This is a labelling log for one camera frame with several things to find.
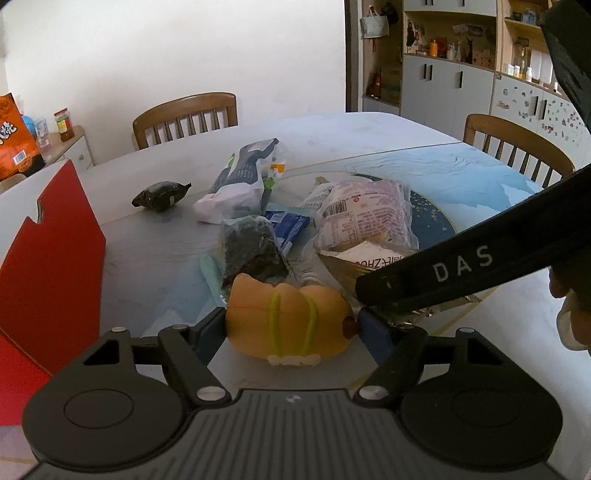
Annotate white silver foil pouch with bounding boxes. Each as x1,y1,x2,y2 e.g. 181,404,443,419
318,240,416,298

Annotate yellow bread toy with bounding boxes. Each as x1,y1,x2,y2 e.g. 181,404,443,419
225,273,359,367

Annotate dark transparent snack bag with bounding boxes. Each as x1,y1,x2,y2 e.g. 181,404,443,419
221,215,288,289

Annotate pink white snack bag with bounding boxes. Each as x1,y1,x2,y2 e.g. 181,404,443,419
298,180,419,252

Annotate blue tissue packet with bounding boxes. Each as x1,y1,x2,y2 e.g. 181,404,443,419
264,211,311,257

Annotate wooden chair right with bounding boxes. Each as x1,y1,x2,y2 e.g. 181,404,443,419
463,114,575,188

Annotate wooden chair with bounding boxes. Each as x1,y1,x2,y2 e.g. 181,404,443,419
132,92,238,150
463,114,575,188

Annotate light green toothbrush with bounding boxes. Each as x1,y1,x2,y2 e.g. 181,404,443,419
199,253,226,308

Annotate red cardboard box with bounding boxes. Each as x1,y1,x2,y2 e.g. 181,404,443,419
1,163,106,426

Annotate small black snack packet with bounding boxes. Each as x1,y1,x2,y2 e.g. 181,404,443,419
131,181,191,213

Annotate white grey snack bag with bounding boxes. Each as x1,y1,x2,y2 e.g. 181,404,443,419
193,138,288,224

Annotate white side cabinet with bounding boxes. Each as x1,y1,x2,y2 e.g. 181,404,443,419
42,125,94,172

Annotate wooden chair far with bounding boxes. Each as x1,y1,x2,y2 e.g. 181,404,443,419
132,92,238,150

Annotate orange snack bag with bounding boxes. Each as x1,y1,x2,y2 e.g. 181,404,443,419
0,93,45,180

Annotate red lidded sauce jar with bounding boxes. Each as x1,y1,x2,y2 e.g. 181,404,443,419
54,108,75,142

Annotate blue globe ball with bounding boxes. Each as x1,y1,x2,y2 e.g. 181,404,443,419
22,115,37,139

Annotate white wall cupboard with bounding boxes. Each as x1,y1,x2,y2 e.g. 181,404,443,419
348,1,590,167

